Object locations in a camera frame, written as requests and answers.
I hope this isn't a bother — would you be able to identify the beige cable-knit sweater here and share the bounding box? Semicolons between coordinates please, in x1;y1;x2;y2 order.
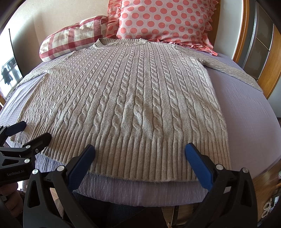
11;38;260;182

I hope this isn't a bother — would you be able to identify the person's left hand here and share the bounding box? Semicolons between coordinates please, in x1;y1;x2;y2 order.
1;182;23;217

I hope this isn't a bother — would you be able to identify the pink polka dot pillow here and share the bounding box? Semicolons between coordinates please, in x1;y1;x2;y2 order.
106;0;218;56

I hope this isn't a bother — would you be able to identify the red white checked pillow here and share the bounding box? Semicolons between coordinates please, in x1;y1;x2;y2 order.
39;15;108;62

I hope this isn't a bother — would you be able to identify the wooden headboard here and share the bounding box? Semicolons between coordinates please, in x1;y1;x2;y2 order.
208;1;250;63

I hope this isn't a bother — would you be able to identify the wooden glass-door cabinet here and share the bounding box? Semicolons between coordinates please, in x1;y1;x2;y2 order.
237;1;280;98

